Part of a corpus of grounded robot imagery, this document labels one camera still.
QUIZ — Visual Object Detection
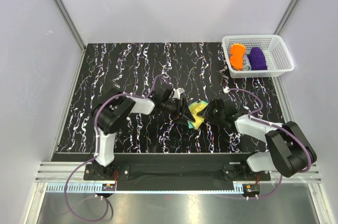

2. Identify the white plastic basket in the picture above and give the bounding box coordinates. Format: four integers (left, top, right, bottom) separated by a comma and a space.
222, 35, 295, 78

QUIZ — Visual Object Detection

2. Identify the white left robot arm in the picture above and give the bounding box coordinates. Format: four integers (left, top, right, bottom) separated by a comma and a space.
91, 88, 195, 180

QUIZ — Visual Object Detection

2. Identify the purple rolled towel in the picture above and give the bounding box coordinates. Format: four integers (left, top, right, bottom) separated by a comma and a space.
248, 47, 267, 70

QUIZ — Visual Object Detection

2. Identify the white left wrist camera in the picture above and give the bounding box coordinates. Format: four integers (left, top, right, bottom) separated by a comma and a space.
172, 88, 185, 99

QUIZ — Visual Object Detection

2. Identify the orange and grey towel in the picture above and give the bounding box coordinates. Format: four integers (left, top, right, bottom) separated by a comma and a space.
230, 43, 246, 71

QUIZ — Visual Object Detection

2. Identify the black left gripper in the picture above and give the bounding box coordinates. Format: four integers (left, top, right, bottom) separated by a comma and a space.
162, 98, 195, 126

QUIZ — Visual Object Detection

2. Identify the aluminium frame rail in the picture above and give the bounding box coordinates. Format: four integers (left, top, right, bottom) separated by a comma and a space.
222, 161, 322, 184

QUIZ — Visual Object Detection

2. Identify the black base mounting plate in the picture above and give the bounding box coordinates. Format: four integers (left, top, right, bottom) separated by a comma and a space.
84, 153, 270, 182

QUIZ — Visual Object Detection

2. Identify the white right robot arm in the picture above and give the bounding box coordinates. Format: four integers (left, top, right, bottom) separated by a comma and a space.
199, 99, 317, 180

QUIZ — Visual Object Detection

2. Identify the teal and blue towel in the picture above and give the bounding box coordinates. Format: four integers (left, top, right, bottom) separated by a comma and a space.
188, 101, 208, 129

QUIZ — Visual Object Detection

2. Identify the white blue rolled towel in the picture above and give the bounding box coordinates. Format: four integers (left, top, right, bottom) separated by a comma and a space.
242, 54, 251, 71

